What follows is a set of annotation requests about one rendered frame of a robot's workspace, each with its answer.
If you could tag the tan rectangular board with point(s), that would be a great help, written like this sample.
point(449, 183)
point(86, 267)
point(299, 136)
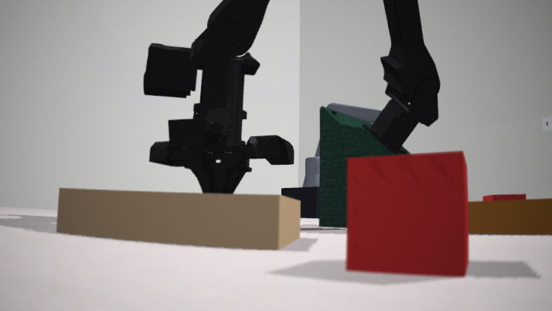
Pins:
point(247, 221)

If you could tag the red square block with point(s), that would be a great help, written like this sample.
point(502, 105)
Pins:
point(408, 214)
point(505, 197)

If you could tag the brown rectangular board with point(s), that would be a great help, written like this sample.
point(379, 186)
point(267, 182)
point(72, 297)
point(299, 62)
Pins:
point(527, 216)

